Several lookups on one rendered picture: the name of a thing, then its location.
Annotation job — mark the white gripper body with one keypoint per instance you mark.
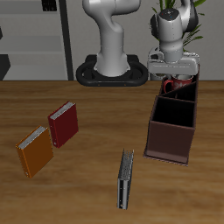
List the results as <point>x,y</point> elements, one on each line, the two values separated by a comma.
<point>175,67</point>

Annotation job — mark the red mug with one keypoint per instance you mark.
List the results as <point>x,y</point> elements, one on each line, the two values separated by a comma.
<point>178,83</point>

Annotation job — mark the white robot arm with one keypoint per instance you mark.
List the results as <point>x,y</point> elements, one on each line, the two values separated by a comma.
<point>112,43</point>

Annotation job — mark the dark brown desk caddy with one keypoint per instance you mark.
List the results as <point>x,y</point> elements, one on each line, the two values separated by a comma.
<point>169,140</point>

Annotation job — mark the black book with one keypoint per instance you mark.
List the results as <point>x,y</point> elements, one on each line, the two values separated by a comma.
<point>124,178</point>

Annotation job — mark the red book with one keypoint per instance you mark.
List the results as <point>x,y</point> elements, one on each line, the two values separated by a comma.
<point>64,126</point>

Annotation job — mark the black box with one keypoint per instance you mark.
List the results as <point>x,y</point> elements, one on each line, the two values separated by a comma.
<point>49,4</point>

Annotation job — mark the white shelf unit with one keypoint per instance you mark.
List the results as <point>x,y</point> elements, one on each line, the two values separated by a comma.
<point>32,43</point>

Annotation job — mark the orange book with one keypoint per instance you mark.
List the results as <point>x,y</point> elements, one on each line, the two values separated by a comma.
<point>36,154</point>

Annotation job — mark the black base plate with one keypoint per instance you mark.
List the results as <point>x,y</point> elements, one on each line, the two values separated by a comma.
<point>84,76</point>

